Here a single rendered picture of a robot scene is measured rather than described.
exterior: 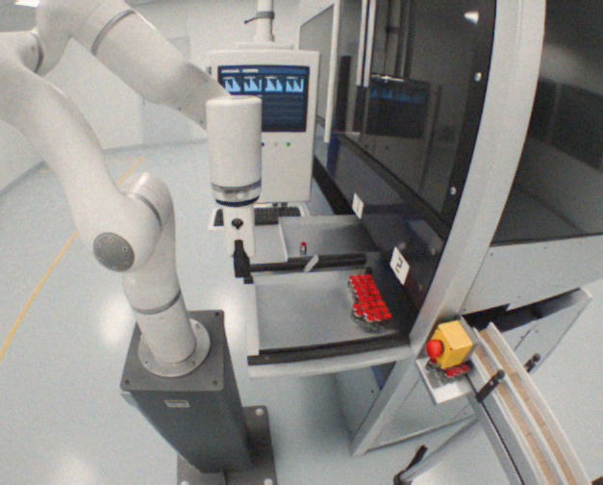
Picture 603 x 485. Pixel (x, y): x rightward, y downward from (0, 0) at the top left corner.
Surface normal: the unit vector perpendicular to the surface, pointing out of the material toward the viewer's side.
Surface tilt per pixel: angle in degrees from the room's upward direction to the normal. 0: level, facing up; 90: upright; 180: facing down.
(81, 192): 68
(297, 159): 90
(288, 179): 90
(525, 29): 90
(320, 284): 0
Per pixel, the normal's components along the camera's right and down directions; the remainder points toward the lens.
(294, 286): 0.05, -0.83
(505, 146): 0.17, 0.55
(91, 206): 0.02, 0.10
